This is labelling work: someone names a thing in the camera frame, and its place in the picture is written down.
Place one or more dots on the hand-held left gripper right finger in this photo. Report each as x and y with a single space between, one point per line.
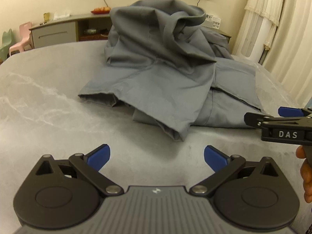
214 158

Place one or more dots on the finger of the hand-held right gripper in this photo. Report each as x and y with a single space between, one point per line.
253 119
290 112

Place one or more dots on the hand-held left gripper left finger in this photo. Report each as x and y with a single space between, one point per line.
101 157

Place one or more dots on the grey pants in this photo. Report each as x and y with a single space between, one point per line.
158 78

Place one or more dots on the person's right hand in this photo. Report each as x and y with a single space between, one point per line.
307 182

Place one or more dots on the cream curtain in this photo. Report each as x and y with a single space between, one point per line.
297 41

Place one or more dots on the white standing air conditioner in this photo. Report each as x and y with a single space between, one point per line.
253 41

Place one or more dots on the bed with grey sheet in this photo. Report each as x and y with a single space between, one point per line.
48 90

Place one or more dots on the white desk boxes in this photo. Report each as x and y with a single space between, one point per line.
213 21

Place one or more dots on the white lace cover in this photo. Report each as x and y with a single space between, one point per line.
265 0

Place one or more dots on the patterned bowl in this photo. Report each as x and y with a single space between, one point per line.
90 32

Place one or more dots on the long grey media cabinet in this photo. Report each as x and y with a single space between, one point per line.
53 34

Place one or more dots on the pink plastic chair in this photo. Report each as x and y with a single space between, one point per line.
24 33

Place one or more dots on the plate of orange fruit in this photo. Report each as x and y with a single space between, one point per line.
100 11

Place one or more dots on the white paper items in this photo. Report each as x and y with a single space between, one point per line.
61 15

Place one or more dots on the green plastic chair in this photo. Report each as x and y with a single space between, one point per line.
6 41

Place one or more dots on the yellow glass cup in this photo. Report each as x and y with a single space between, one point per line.
46 17

